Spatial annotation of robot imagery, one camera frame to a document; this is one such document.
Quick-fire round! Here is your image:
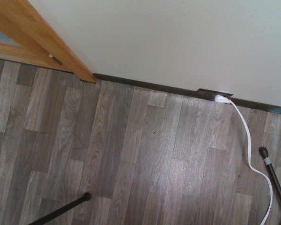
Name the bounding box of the dark baseboard strip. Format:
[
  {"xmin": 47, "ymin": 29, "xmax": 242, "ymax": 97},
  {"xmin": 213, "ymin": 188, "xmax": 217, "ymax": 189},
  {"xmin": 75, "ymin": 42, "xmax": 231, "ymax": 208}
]
[{"xmin": 93, "ymin": 73, "xmax": 281, "ymax": 116}]

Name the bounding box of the wooden door with glass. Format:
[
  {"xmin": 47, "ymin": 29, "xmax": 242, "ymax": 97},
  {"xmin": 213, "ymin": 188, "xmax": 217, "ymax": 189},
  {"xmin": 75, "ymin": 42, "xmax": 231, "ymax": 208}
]
[{"xmin": 0, "ymin": 23, "xmax": 72, "ymax": 74}]

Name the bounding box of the black tripod leg with tape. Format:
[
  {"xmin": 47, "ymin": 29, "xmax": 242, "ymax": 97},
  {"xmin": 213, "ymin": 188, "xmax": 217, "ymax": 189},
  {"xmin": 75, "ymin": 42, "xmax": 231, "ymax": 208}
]
[{"xmin": 259, "ymin": 146, "xmax": 281, "ymax": 220}]

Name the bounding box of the dark wall power outlet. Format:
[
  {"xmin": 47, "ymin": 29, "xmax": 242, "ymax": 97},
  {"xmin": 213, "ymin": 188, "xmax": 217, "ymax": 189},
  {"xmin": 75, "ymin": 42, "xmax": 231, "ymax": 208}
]
[{"xmin": 196, "ymin": 88, "xmax": 234, "ymax": 103}]

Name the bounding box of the white flat power cable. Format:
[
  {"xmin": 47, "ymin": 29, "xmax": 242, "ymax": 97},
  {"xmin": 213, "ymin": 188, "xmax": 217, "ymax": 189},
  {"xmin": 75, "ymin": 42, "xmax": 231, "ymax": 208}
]
[{"xmin": 214, "ymin": 94, "xmax": 274, "ymax": 225}]

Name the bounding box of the wooden door frame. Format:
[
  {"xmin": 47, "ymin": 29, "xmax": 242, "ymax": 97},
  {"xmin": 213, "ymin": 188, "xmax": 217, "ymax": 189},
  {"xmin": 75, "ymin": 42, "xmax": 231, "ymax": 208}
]
[{"xmin": 0, "ymin": 0, "xmax": 98, "ymax": 84}]

